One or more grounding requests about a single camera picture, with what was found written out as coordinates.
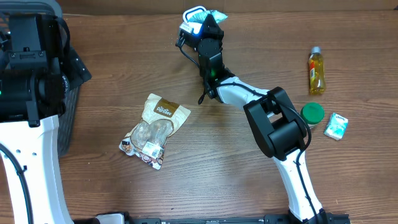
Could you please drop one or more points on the white barcode scanner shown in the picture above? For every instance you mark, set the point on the white barcode scanner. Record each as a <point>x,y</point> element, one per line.
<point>189,13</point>

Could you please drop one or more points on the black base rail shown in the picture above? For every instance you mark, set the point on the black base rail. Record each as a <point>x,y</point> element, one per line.
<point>214,221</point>

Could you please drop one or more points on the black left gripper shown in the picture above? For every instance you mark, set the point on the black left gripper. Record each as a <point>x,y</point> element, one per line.
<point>75,70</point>

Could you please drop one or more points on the green lid white jar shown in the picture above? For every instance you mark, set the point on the green lid white jar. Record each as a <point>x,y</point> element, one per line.
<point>312,113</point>

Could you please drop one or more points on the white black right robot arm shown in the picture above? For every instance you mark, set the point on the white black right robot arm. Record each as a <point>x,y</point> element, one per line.
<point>279,131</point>

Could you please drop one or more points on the grey plastic shopping basket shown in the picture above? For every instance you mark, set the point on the grey plastic shopping basket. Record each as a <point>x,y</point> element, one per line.
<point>66,121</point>

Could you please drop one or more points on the brown cookie bag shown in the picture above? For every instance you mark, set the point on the brown cookie bag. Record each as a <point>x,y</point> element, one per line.
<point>160,120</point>

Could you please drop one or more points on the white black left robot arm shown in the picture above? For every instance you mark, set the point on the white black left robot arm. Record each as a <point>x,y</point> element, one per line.
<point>38,68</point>

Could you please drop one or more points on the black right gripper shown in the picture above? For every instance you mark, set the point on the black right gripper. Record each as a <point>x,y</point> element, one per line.
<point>212,25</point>

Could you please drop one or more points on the yellow oil bottle silver cap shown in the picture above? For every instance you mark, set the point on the yellow oil bottle silver cap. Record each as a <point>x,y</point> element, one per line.
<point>316,72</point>

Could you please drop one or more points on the teal snack packet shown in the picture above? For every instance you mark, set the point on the teal snack packet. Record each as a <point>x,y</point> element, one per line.
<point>216,15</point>

